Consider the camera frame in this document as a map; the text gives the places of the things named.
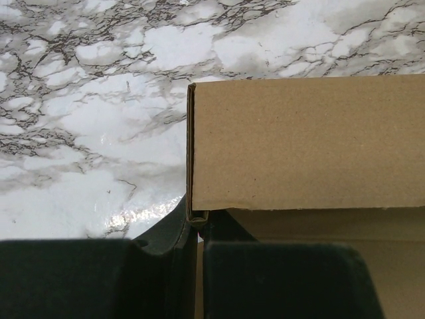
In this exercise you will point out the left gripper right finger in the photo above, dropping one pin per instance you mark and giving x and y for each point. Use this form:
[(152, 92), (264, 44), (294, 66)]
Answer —
[(228, 287)]

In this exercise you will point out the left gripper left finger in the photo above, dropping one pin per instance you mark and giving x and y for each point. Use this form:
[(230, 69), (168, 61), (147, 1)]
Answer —
[(167, 275)]

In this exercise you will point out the brown cardboard box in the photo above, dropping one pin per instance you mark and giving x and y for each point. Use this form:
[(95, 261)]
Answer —
[(327, 174)]

